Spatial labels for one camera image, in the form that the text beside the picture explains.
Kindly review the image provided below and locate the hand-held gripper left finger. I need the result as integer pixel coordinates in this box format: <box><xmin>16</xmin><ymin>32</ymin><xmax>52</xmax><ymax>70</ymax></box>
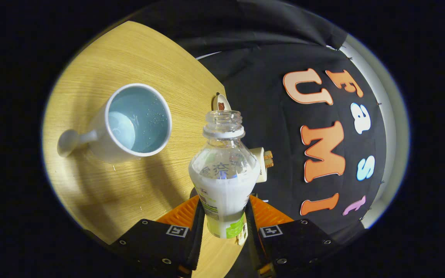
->
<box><xmin>109</xmin><ymin>195</ymin><xmax>206</xmax><ymax>278</ymax></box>

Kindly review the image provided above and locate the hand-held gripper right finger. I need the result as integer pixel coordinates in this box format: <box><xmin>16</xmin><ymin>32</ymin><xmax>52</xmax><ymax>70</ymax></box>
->
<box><xmin>245</xmin><ymin>195</ymin><xmax>341</xmax><ymax>278</ymax></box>

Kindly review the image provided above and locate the clear juice bottle green label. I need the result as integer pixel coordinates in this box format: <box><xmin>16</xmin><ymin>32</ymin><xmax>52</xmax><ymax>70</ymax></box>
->
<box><xmin>189</xmin><ymin>110</ymin><xmax>261</xmax><ymax>246</ymax></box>

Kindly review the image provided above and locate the white cup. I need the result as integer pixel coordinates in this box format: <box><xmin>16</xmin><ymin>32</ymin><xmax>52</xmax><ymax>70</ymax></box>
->
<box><xmin>57</xmin><ymin>83</ymin><xmax>173</xmax><ymax>164</ymax></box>

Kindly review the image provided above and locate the white toaster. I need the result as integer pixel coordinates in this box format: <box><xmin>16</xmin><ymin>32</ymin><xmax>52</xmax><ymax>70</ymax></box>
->
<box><xmin>251</xmin><ymin>147</ymin><xmax>269</xmax><ymax>183</ymax></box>

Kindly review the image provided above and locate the white round plate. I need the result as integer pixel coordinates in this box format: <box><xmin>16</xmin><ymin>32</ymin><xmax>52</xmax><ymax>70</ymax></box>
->
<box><xmin>212</xmin><ymin>93</ymin><xmax>231</xmax><ymax>112</ymax></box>

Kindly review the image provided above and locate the wooden table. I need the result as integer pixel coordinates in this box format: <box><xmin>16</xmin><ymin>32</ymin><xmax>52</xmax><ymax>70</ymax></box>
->
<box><xmin>43</xmin><ymin>20</ymin><xmax>246</xmax><ymax>278</ymax></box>

